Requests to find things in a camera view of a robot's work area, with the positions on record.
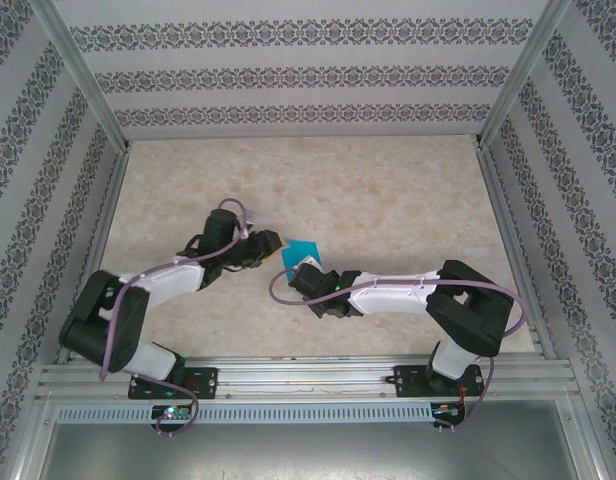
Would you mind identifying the grey metal sheet panel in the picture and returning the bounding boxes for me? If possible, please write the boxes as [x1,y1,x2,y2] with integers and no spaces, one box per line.
[37,422,589,480]

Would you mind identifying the black controller board green light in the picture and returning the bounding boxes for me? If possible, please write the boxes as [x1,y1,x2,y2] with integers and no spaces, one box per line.
[150,403,194,426]

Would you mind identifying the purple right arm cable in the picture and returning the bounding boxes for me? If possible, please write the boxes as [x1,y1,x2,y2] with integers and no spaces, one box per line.
[268,267,533,435]

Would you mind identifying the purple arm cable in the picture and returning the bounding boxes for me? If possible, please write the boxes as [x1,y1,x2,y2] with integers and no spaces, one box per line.
[97,197,255,437]
[268,267,533,435]

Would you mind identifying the aluminium mounting rail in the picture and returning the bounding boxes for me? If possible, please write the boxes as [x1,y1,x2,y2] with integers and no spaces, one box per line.
[37,355,579,401]

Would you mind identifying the aluminium side rail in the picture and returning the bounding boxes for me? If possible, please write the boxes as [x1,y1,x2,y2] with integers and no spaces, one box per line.
[55,144,132,364]
[475,144,558,360]

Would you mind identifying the slotted grey cable duct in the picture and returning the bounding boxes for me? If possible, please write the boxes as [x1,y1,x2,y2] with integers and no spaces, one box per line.
[55,403,434,424]

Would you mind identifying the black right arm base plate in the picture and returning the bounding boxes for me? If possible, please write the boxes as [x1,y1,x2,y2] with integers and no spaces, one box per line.
[395,364,483,400]

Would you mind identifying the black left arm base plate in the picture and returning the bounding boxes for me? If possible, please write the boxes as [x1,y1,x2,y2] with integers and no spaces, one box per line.
[129,367,220,401]

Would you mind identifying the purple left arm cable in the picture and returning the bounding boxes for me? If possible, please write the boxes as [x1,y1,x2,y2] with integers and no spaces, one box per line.
[97,197,255,437]

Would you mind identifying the aluminium frame post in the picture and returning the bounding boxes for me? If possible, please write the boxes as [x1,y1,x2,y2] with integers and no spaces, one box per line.
[471,0,574,150]
[27,0,132,151]

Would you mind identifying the aluminium frame bar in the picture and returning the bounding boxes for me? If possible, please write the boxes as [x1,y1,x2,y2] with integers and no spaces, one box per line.
[7,394,57,480]
[557,394,608,480]

